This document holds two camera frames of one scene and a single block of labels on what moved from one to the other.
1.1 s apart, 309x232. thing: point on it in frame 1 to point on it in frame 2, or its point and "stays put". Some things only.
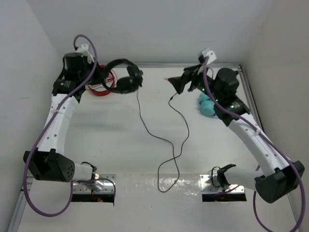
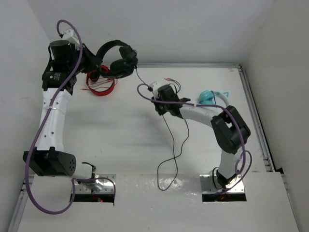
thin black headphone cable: [175, 158] to [148, 86]
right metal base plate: [207, 186] stays put
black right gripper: [190, 73] to [160, 110]
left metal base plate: [103, 183] stays put
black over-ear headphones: [126, 85] to [121, 68]
